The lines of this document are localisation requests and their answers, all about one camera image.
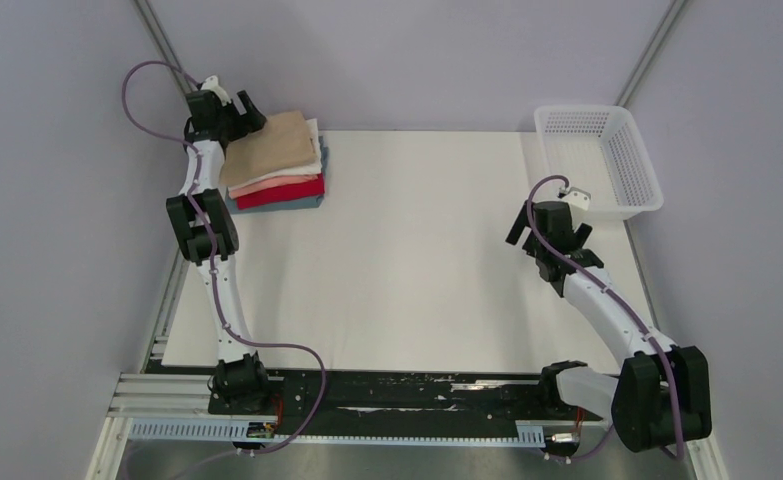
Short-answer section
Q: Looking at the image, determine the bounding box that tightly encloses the beige t shirt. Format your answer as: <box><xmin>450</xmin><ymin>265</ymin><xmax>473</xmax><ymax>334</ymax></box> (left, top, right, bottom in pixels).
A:
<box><xmin>220</xmin><ymin>111</ymin><xmax>314</xmax><ymax>187</ymax></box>

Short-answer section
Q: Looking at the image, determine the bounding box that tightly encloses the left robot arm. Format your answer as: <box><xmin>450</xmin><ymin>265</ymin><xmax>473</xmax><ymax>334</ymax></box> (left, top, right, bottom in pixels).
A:
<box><xmin>166</xmin><ymin>87</ymin><xmax>273</xmax><ymax>414</ymax></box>

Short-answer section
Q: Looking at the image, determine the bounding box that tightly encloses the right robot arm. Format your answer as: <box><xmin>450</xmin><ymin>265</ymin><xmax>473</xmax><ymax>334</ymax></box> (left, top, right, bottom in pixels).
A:
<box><xmin>506</xmin><ymin>201</ymin><xmax>713</xmax><ymax>452</ymax></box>

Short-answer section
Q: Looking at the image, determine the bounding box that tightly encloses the pink folded t shirt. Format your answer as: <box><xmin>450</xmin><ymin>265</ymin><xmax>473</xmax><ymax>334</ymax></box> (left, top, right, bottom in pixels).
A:
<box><xmin>228</xmin><ymin>174</ymin><xmax>321</xmax><ymax>199</ymax></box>

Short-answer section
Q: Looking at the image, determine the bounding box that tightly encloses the white plastic basket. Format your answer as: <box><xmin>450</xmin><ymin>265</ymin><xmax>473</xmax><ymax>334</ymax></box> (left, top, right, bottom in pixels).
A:
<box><xmin>534</xmin><ymin>105</ymin><xmax>664</xmax><ymax>221</ymax></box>

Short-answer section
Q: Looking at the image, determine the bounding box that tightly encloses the blue-grey folded t shirt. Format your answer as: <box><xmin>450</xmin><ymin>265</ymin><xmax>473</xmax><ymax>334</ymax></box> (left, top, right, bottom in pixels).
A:
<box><xmin>223</xmin><ymin>135</ymin><xmax>330</xmax><ymax>218</ymax></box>

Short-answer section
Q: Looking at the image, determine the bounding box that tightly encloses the red folded t shirt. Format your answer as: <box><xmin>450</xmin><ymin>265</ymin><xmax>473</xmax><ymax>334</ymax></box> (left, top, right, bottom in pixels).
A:
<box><xmin>235</xmin><ymin>174</ymin><xmax>327</xmax><ymax>213</ymax></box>

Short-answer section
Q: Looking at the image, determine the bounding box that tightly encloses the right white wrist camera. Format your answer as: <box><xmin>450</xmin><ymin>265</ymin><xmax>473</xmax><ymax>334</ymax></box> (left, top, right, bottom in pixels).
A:
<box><xmin>557</xmin><ymin>187</ymin><xmax>592</xmax><ymax>211</ymax></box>

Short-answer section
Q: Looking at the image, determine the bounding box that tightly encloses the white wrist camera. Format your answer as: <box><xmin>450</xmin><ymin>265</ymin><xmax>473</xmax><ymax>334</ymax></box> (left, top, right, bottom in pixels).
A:
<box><xmin>199</xmin><ymin>75</ymin><xmax>231</xmax><ymax>105</ymax></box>
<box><xmin>557</xmin><ymin>187</ymin><xmax>592</xmax><ymax>211</ymax></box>

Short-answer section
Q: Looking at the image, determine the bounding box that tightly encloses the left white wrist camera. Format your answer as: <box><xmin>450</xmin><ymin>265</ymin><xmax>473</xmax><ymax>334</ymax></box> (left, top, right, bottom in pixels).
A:
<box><xmin>199</xmin><ymin>75</ymin><xmax>231</xmax><ymax>105</ymax></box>

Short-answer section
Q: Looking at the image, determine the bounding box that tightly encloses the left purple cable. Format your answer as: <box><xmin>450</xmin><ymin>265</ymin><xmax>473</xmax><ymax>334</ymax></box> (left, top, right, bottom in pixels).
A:
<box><xmin>121</xmin><ymin>60</ymin><xmax>329</xmax><ymax>458</ymax></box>

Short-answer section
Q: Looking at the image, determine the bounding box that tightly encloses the purple cable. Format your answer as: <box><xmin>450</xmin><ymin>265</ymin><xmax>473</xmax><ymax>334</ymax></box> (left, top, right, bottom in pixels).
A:
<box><xmin>526</xmin><ymin>174</ymin><xmax>686</xmax><ymax>462</ymax></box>
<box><xmin>121</xmin><ymin>60</ymin><xmax>329</xmax><ymax>458</ymax></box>

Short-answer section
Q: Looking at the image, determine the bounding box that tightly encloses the left aluminium frame post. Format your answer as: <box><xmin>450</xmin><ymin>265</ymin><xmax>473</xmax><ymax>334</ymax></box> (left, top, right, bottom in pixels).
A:
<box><xmin>130</xmin><ymin>0</ymin><xmax>197</xmax><ymax>105</ymax></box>

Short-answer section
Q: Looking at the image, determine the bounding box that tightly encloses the aluminium frame post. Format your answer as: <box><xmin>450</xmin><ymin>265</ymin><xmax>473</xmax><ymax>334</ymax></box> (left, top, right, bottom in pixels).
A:
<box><xmin>130</xmin><ymin>0</ymin><xmax>197</xmax><ymax>105</ymax></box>
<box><xmin>615</xmin><ymin>0</ymin><xmax>691</xmax><ymax>108</ymax></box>

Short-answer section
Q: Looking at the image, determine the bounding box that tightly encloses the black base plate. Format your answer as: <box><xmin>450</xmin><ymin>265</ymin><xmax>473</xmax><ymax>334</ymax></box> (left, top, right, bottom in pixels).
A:
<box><xmin>215</xmin><ymin>369</ymin><xmax>578</xmax><ymax>437</ymax></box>

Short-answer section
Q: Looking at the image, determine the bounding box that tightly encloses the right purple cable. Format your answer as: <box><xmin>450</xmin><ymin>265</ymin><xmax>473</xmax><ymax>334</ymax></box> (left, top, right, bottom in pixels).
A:
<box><xmin>526</xmin><ymin>174</ymin><xmax>686</xmax><ymax>462</ymax></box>

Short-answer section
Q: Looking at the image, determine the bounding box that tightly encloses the right aluminium frame post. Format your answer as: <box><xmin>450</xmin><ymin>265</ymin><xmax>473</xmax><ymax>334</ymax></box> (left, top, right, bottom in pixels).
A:
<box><xmin>615</xmin><ymin>0</ymin><xmax>691</xmax><ymax>108</ymax></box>

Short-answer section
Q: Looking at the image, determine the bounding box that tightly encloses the slotted grey cable duct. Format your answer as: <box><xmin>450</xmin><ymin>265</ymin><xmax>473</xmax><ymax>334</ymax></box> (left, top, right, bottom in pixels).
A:
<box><xmin>128</xmin><ymin>418</ymin><xmax>545</xmax><ymax>448</ymax></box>

